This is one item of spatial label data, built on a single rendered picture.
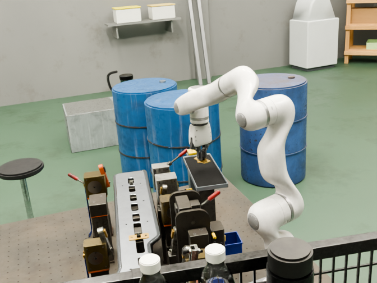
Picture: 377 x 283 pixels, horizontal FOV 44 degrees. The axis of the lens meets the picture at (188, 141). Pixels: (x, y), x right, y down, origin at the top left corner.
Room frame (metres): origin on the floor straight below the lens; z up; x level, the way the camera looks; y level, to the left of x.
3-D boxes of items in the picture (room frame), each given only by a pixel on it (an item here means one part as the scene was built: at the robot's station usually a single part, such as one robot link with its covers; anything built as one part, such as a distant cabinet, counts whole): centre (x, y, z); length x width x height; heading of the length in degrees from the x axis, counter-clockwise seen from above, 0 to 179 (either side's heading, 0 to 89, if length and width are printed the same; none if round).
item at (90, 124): (5.77, 1.03, 0.49); 1.03 x 0.84 x 0.99; 107
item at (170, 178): (2.04, 0.11, 0.90); 0.13 x 0.08 x 0.41; 99
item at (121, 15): (8.43, 0.92, 1.38); 0.46 x 0.39 x 0.26; 107
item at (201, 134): (1.96, -0.06, 1.35); 0.10 x 0.07 x 0.11; 124
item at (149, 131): (4.25, 0.22, 0.50); 1.36 x 0.84 x 1.01; 17
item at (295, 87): (4.35, -0.85, 0.50); 0.67 x 0.67 x 1.00
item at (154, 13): (8.62, 0.32, 1.38); 0.45 x 0.37 x 0.25; 107
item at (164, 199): (1.87, 0.09, 0.89); 0.12 x 0.08 x 0.38; 99
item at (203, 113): (1.96, -0.05, 1.49); 0.09 x 0.08 x 0.13; 120
